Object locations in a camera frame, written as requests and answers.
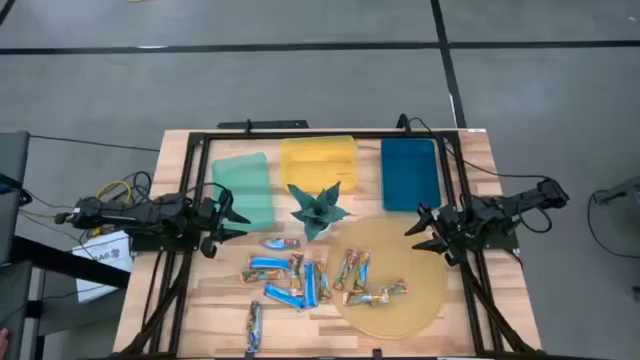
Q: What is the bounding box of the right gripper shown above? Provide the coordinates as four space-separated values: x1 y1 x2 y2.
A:
404 202 475 255

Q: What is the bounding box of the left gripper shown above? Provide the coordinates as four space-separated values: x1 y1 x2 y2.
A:
191 187 252 246

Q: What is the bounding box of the green translucent plastic bin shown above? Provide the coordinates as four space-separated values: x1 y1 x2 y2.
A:
211 152 275 232

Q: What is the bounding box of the blue plastic bin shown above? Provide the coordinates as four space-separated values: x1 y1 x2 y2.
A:
380 137 443 212

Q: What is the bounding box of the snake plant in white pot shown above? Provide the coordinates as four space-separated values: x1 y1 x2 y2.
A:
287 180 351 242

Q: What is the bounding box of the round woven straw placemat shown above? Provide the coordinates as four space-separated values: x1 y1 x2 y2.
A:
325 214 448 341

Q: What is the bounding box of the black power strip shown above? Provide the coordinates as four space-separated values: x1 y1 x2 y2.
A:
217 119 310 130

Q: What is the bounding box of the yellow translucent plastic bin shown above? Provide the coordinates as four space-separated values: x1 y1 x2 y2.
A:
279 134 359 195

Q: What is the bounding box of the white printed paper sheet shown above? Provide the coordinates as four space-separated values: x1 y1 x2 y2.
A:
71 229 134 305

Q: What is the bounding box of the black metal beam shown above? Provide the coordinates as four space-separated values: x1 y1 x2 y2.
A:
9 234 132 290

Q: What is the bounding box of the grey equipment stand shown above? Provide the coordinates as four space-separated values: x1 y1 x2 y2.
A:
591 174 640 207

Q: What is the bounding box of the dark grey upholstered panel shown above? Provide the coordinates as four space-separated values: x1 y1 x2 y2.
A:
0 259 35 360

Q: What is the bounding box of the black metal table frame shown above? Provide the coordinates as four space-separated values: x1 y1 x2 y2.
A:
119 128 539 360

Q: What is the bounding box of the black cable with plug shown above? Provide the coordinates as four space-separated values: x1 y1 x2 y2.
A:
396 113 551 181

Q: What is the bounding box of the yellow cable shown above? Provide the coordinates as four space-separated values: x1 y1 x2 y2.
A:
95 179 133 202

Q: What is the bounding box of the thin black floor cable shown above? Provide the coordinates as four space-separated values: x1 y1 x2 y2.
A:
28 134 162 151

